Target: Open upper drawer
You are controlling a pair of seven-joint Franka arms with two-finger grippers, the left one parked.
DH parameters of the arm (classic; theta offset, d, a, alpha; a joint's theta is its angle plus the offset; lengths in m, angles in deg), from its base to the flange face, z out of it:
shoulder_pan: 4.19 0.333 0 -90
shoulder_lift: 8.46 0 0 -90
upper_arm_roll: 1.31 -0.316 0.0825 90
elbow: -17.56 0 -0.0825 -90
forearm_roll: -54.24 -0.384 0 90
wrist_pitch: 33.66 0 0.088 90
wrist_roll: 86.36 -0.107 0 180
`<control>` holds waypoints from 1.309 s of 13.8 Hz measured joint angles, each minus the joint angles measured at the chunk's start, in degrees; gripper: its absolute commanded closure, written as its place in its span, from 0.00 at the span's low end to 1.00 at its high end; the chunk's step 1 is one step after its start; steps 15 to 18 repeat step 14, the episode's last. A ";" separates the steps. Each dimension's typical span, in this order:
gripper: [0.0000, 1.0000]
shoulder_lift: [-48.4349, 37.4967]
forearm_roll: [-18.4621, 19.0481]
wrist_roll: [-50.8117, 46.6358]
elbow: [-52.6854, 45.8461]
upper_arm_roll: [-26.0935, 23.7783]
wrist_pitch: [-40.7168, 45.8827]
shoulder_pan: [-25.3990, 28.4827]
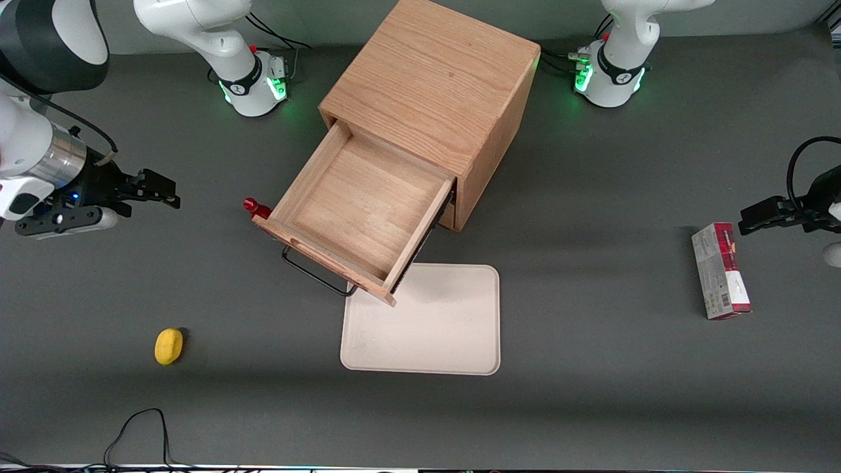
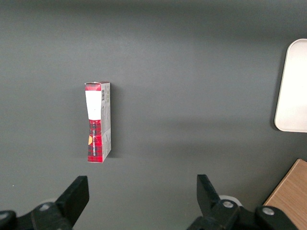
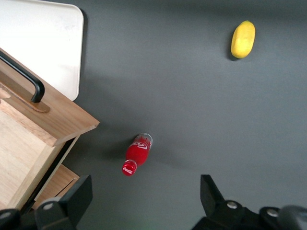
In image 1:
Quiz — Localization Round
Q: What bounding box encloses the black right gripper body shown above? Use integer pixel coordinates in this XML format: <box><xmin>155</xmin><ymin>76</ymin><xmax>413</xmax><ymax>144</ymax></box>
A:
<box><xmin>69</xmin><ymin>155</ymin><xmax>141</xmax><ymax>208</ymax></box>

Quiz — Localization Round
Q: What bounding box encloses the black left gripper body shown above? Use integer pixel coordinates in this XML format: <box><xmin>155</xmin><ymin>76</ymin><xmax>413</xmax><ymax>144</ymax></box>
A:
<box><xmin>797</xmin><ymin>166</ymin><xmax>841</xmax><ymax>235</ymax></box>

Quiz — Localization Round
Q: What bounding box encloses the black metal drawer handle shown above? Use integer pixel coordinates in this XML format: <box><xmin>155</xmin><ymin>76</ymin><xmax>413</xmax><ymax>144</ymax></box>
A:
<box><xmin>281</xmin><ymin>244</ymin><xmax>360</xmax><ymax>298</ymax></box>

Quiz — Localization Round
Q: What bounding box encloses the wooden drawer with deep tray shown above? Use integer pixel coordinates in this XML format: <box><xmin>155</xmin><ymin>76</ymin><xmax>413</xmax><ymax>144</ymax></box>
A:
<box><xmin>252</xmin><ymin>120</ymin><xmax>458</xmax><ymax>308</ymax></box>

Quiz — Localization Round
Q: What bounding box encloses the wooden drawer front panel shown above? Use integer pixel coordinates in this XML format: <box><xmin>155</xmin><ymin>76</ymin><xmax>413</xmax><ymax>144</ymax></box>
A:
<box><xmin>427</xmin><ymin>197</ymin><xmax>459</xmax><ymax>231</ymax></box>

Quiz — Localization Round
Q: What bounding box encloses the oak wooden drawer cabinet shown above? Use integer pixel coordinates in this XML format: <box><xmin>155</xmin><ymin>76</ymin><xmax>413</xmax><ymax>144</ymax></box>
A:
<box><xmin>319</xmin><ymin>0</ymin><xmax>542</xmax><ymax>233</ymax></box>

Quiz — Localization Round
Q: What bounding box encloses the grey and red carton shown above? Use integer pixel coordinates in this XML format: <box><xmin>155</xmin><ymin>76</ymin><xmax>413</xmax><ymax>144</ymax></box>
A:
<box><xmin>691</xmin><ymin>221</ymin><xmax>754</xmax><ymax>321</ymax></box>

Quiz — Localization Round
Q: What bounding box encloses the yellow lemon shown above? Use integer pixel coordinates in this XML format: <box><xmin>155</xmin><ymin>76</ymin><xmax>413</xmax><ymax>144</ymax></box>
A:
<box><xmin>154</xmin><ymin>327</ymin><xmax>185</xmax><ymax>367</ymax></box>

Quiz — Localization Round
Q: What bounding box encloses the beige rectangular tray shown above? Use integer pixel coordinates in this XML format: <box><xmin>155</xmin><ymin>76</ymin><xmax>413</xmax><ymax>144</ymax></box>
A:
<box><xmin>339</xmin><ymin>262</ymin><xmax>502</xmax><ymax>377</ymax></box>

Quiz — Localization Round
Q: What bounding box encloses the black looped cable left arm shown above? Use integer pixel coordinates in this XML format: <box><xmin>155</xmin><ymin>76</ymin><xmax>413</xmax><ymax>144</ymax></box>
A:
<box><xmin>786</xmin><ymin>135</ymin><xmax>841</xmax><ymax>212</ymax></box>

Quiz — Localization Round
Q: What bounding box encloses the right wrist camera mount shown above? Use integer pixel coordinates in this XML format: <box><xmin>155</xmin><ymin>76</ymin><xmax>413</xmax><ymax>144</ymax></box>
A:
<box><xmin>14</xmin><ymin>204</ymin><xmax>120</xmax><ymax>239</ymax></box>

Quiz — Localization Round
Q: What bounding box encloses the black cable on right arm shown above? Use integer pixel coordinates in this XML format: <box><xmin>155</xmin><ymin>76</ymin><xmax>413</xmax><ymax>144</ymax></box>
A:
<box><xmin>0</xmin><ymin>69</ymin><xmax>119</xmax><ymax>173</ymax></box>

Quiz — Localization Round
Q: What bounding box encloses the black cables right arm base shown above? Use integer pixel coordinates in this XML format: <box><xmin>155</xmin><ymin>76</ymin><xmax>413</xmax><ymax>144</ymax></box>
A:
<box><xmin>208</xmin><ymin>11</ymin><xmax>311</xmax><ymax>85</ymax></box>

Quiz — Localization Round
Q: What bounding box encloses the black cables arm base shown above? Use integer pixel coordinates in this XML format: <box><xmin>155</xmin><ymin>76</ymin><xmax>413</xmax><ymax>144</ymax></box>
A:
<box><xmin>538</xmin><ymin>13</ymin><xmax>616</xmax><ymax>74</ymax></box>
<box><xmin>208</xmin><ymin>11</ymin><xmax>311</xmax><ymax>85</ymax></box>

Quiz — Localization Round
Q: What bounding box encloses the thin black floor cable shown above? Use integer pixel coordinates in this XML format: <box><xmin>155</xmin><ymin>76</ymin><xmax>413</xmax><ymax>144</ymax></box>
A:
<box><xmin>103</xmin><ymin>408</ymin><xmax>198</xmax><ymax>471</ymax></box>

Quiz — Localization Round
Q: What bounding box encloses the black cables left arm base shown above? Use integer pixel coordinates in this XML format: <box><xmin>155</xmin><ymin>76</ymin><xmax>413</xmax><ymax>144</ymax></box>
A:
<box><xmin>538</xmin><ymin>13</ymin><xmax>616</xmax><ymax>74</ymax></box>

